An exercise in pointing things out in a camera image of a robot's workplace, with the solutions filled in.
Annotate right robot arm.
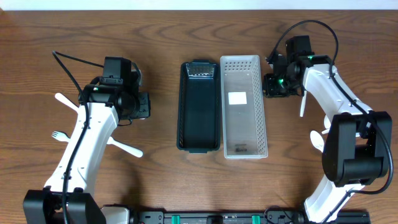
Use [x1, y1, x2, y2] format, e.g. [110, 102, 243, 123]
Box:
[263, 35, 392, 223]

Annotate white plastic spoon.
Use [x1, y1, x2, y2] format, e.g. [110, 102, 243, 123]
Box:
[310, 131, 325, 152]
[300, 90, 307, 118]
[322, 128, 330, 134]
[323, 116, 331, 129]

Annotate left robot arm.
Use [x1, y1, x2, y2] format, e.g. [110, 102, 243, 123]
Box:
[23, 57, 150, 223]

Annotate black perforated plastic basket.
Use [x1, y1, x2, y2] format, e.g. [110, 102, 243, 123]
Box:
[177, 59, 221, 154]

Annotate wooden fork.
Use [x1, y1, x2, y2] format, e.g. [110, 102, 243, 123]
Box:
[107, 137, 144, 158]
[52, 131, 70, 142]
[55, 93, 78, 112]

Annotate clear perforated plastic basket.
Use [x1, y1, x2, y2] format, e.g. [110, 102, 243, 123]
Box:
[220, 55, 268, 159]

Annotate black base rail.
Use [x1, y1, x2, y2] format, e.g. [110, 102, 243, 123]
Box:
[101, 205, 371, 224]

